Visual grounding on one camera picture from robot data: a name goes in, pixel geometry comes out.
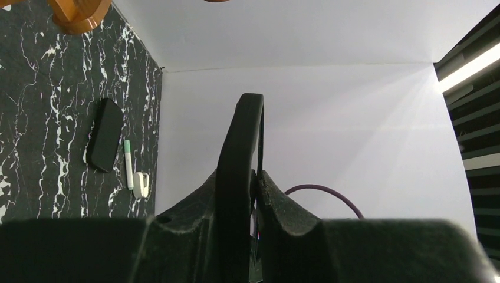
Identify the white small clip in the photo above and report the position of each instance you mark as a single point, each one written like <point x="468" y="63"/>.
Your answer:
<point x="141" y="185"/>

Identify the white green marker pen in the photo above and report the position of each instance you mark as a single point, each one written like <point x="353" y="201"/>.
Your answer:
<point x="128" y="164"/>

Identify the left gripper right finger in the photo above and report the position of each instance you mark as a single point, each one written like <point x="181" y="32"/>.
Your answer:
<point x="297" y="246"/>

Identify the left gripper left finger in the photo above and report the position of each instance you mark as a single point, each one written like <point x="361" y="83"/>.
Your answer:
<point x="175" y="246"/>

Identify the black phone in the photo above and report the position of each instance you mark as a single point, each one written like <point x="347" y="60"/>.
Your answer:
<point x="105" y="136"/>
<point x="233" y="188"/>

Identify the orange wooden shelf rack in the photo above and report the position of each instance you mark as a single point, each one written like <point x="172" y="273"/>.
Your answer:
<point x="76" y="17"/>

